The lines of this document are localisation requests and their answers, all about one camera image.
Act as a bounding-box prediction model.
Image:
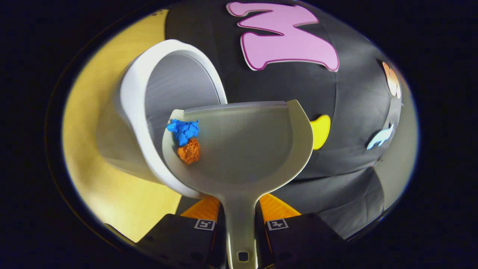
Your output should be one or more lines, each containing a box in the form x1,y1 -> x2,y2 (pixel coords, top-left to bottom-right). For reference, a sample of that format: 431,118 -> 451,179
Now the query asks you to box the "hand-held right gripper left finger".
136,196 -> 228,269

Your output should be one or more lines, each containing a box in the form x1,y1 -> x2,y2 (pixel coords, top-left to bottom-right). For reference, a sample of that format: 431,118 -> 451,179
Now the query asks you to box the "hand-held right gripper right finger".
256,193 -> 344,269

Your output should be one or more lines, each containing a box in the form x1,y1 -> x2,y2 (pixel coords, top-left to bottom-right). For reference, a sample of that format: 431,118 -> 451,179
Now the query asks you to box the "orange paper scrap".
177,138 -> 201,165

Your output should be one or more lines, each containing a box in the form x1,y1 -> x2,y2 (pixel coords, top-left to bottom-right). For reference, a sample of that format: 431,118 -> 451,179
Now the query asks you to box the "white dustpan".
162,99 -> 314,269

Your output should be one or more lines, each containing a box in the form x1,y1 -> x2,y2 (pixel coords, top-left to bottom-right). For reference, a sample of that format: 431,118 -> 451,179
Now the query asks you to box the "blue paper scrap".
166,119 -> 200,147

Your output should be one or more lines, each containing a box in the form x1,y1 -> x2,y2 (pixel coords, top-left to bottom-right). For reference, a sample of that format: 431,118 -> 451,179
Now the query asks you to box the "white ribbed garbage bin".
95,39 -> 228,199

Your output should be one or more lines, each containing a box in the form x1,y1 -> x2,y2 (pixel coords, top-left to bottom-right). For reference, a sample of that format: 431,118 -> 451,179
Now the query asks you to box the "wooden desktop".
62,9 -> 183,243

